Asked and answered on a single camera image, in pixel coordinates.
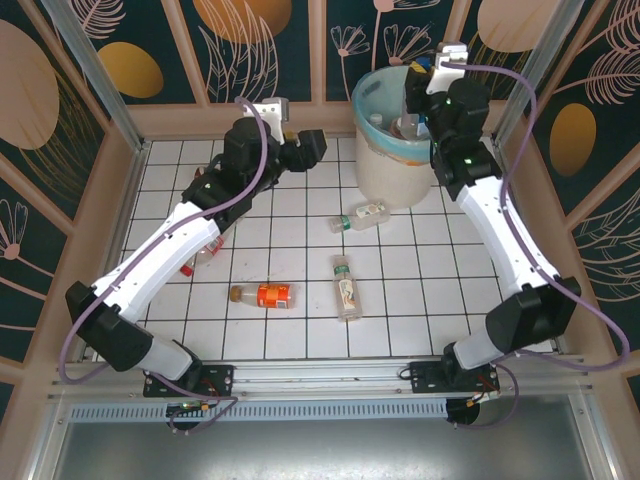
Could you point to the white plastic waste bin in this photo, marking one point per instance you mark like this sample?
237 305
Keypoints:
385 180

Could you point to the squat clear bottle green cap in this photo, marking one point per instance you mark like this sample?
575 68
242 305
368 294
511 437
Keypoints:
367 212

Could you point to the cola bottle red cap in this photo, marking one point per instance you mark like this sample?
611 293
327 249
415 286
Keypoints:
200 257

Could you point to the orange label bottle brown cap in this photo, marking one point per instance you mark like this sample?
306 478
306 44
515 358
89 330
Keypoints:
272 295

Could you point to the clear bottle floral white label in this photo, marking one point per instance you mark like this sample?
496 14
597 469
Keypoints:
347 295

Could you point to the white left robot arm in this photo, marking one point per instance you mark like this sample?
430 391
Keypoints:
165 255

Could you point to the blue plastic bin liner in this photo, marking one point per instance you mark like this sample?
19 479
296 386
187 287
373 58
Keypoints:
365 100

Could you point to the grey metal sheet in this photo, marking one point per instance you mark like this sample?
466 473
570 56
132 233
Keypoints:
320 450

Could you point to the aluminium frame post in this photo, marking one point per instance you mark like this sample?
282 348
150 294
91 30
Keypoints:
100 85
540 65

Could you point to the aluminium side rail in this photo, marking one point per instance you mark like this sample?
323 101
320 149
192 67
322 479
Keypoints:
125 220

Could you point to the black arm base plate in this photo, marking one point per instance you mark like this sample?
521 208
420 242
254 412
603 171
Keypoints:
220 380
425 377

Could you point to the aluminium mounting rail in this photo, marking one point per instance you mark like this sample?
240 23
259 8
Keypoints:
320 375

